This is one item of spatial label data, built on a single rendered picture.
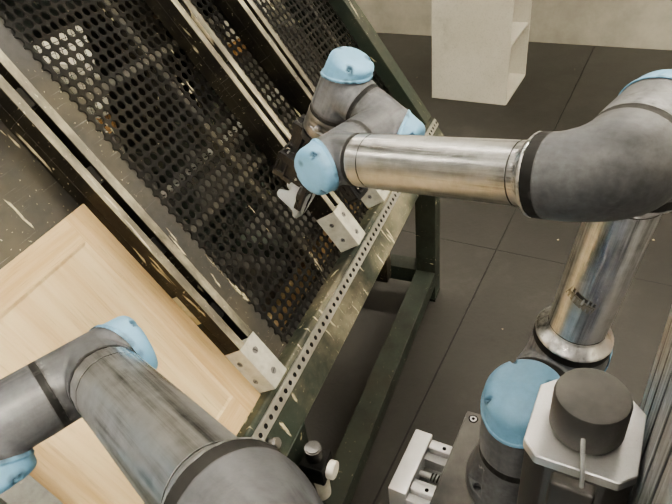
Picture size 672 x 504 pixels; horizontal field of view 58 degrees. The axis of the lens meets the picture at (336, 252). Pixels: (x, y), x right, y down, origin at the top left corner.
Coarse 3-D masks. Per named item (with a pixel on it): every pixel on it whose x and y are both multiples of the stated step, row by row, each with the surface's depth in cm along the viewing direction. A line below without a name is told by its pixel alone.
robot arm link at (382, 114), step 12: (372, 84) 95; (360, 96) 93; (372, 96) 93; (384, 96) 94; (360, 108) 93; (372, 108) 92; (384, 108) 92; (396, 108) 93; (360, 120) 89; (372, 120) 90; (384, 120) 91; (396, 120) 92; (408, 120) 92; (372, 132) 89; (384, 132) 90; (396, 132) 92; (408, 132) 91; (420, 132) 92
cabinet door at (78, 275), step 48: (48, 240) 114; (96, 240) 121; (0, 288) 105; (48, 288) 111; (96, 288) 118; (144, 288) 125; (0, 336) 102; (48, 336) 108; (192, 336) 130; (192, 384) 127; (240, 384) 136; (48, 480) 101; (96, 480) 106
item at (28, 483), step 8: (24, 480) 96; (32, 480) 97; (16, 488) 95; (24, 488) 96; (32, 488) 97; (40, 488) 97; (0, 496) 93; (8, 496) 94; (16, 496) 95; (24, 496) 95; (32, 496) 96; (40, 496) 97; (48, 496) 98
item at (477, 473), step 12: (480, 456) 95; (468, 468) 99; (480, 468) 95; (492, 468) 92; (468, 480) 98; (480, 480) 97; (492, 480) 93; (504, 480) 91; (516, 480) 90; (480, 492) 96; (492, 492) 93; (504, 492) 92; (516, 492) 91
